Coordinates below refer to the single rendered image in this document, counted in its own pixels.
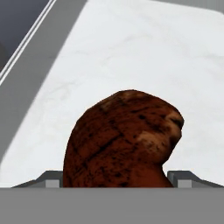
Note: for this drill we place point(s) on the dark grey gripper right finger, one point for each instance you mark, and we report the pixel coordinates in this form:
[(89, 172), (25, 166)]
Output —
[(186, 179)]

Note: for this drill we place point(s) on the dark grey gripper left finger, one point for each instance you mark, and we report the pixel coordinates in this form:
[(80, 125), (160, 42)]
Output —
[(50, 179)]

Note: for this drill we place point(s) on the brown grilled steak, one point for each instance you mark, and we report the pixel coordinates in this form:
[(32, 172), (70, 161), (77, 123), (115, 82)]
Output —
[(122, 140)]

